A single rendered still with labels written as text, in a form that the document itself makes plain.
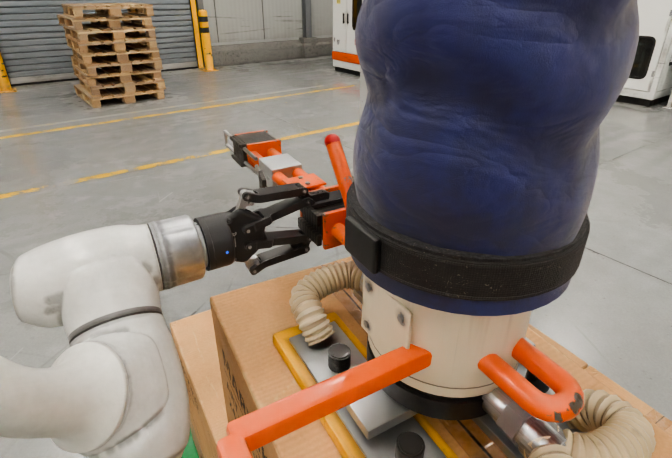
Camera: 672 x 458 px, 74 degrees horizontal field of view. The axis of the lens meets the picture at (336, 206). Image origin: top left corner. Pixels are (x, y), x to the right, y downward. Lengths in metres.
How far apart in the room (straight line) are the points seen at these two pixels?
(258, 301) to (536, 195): 0.49
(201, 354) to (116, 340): 0.92
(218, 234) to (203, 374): 0.82
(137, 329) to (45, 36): 9.15
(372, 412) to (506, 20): 0.39
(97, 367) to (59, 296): 0.11
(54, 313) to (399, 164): 0.42
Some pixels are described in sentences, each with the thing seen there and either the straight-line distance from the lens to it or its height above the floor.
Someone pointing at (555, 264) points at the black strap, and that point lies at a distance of 0.40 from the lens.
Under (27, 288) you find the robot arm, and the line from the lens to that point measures 0.59.
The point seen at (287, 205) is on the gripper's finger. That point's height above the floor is 1.23.
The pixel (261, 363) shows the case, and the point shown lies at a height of 1.07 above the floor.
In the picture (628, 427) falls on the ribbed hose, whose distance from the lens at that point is 0.53.
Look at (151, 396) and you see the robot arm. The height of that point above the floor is 1.14.
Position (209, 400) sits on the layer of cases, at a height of 0.54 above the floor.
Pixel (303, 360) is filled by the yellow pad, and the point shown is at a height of 1.09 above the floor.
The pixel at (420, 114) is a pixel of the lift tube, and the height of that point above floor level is 1.43.
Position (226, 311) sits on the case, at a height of 1.07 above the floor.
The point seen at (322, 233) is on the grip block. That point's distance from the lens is 0.65.
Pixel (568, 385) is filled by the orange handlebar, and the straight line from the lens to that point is 0.47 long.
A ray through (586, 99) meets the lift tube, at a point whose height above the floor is 1.45.
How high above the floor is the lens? 1.51
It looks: 26 degrees down
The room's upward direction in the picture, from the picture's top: straight up
